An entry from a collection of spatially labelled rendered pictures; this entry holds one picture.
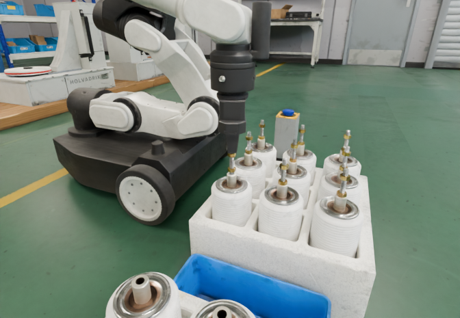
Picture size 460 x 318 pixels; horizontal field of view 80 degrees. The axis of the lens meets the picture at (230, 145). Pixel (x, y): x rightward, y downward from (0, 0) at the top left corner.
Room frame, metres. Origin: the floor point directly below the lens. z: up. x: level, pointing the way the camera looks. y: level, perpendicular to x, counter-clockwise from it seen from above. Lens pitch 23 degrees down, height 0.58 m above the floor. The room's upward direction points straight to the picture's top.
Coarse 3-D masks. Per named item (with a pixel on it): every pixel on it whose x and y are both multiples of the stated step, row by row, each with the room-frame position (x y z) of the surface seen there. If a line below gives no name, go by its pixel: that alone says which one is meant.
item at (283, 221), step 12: (264, 204) 0.48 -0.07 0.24; (276, 204) 0.47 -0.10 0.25; (300, 204) 0.48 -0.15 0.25; (264, 216) 0.48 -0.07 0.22; (276, 216) 0.46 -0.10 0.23; (288, 216) 0.46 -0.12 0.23; (300, 216) 0.48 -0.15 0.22; (264, 228) 0.48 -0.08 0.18; (276, 228) 0.46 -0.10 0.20; (288, 228) 0.46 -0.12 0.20; (300, 228) 0.49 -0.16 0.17
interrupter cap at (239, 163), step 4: (236, 160) 0.67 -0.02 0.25; (240, 160) 0.67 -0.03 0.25; (256, 160) 0.67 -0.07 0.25; (260, 160) 0.67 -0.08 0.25; (236, 164) 0.65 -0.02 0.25; (240, 164) 0.65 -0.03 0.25; (244, 164) 0.66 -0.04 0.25; (252, 164) 0.66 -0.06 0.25; (256, 164) 0.65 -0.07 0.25; (260, 164) 0.65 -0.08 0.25; (240, 168) 0.63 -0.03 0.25; (244, 168) 0.62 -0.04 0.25; (248, 168) 0.62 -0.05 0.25; (252, 168) 0.62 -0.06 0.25; (256, 168) 0.63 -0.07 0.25
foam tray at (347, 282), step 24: (312, 192) 0.63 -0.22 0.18; (192, 216) 0.53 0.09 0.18; (312, 216) 0.53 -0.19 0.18; (192, 240) 0.51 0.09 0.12; (216, 240) 0.48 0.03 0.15; (240, 240) 0.46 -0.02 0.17; (264, 240) 0.45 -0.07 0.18; (288, 240) 0.45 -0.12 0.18; (360, 240) 0.45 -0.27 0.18; (240, 264) 0.46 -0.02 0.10; (264, 264) 0.44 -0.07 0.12; (288, 264) 0.42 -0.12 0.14; (312, 264) 0.40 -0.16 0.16; (336, 264) 0.39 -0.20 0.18; (360, 264) 0.38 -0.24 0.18; (312, 288) 0.40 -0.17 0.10; (336, 288) 0.38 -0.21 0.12; (360, 288) 0.37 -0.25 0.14; (336, 312) 0.38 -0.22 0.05; (360, 312) 0.36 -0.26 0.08
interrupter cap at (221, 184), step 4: (224, 176) 0.58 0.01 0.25; (236, 176) 0.58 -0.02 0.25; (220, 180) 0.57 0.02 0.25; (224, 180) 0.57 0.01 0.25; (236, 180) 0.57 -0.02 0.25; (240, 180) 0.57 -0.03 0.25; (244, 180) 0.57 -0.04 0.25; (216, 184) 0.55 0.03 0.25; (220, 184) 0.55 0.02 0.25; (224, 184) 0.55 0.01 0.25; (236, 184) 0.55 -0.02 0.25; (240, 184) 0.55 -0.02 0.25; (244, 184) 0.55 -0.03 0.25; (220, 188) 0.53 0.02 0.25; (224, 188) 0.53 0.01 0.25; (228, 188) 0.53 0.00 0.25; (232, 188) 0.54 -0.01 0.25; (236, 188) 0.53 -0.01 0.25; (240, 188) 0.53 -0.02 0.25; (244, 188) 0.53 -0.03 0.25; (224, 192) 0.52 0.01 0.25; (228, 192) 0.51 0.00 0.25; (232, 192) 0.51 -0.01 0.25; (236, 192) 0.51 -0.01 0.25
